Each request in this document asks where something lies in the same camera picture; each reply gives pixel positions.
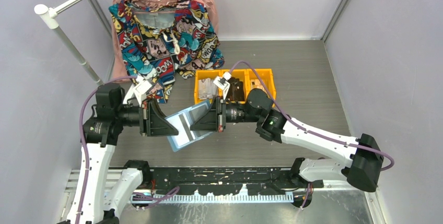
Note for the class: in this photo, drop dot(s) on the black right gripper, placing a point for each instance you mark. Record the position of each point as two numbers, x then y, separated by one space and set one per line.
209 121

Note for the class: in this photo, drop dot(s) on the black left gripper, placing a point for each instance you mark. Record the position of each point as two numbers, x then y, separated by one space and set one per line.
156 123

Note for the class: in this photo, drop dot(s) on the grey credit card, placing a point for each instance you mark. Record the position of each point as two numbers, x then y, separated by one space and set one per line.
197 111

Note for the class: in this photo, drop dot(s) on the white magnetic stripe card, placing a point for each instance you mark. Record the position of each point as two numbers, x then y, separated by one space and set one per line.
185 135

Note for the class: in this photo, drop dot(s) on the blue leather card holder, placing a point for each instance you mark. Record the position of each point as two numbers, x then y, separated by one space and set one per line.
186 111

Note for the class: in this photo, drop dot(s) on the yellow three-compartment bin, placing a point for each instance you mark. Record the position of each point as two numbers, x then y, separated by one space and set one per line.
264 75

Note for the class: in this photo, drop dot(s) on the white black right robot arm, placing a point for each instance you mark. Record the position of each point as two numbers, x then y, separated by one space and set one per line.
356 160

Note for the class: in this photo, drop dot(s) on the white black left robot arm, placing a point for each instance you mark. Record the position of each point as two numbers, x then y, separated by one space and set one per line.
99 138

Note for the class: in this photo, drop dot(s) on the silver cards stack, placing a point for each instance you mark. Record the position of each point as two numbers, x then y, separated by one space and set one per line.
206 89

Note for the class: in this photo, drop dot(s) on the black cards stack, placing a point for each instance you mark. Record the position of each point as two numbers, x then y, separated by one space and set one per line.
235 90

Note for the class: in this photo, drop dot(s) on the orange cards stack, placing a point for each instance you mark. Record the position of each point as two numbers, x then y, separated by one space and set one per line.
256 84

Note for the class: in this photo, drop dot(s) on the colourful comic print shorts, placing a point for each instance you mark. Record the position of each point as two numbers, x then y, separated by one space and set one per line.
158 43

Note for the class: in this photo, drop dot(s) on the white metal clothes rack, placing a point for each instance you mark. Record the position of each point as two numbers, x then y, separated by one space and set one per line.
49 15

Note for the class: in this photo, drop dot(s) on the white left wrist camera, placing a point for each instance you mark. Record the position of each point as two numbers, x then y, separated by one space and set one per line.
142 86

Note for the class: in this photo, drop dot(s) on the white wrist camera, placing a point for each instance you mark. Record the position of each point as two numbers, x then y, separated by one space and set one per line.
142 86
222 83

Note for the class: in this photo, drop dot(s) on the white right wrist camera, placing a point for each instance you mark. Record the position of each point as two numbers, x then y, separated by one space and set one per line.
222 83

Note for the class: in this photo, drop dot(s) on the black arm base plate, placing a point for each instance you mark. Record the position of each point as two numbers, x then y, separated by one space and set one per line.
223 180

